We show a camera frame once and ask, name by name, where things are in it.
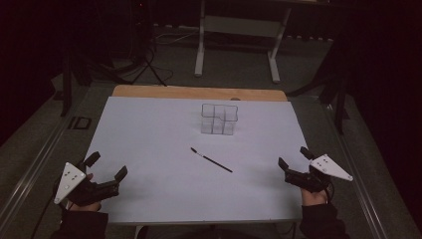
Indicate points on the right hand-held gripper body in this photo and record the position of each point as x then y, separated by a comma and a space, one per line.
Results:
315, 174

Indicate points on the white metal table frame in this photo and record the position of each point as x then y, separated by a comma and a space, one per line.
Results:
241, 40

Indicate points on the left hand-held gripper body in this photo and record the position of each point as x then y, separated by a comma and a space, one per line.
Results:
78, 186

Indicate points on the black metal stand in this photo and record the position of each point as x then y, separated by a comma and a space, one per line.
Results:
335, 99
68, 83

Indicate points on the black tripod stand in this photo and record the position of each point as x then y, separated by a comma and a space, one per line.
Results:
146, 43

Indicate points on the white power strip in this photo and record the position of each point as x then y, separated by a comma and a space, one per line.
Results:
189, 28

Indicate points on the person's right hand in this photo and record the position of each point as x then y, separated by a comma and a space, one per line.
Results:
313, 197

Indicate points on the black floor socket box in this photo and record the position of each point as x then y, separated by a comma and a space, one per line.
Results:
79, 122

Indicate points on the clear acrylic organizer box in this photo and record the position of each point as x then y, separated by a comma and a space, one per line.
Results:
219, 119

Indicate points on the black makeup brush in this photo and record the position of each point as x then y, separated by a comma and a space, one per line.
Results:
211, 160

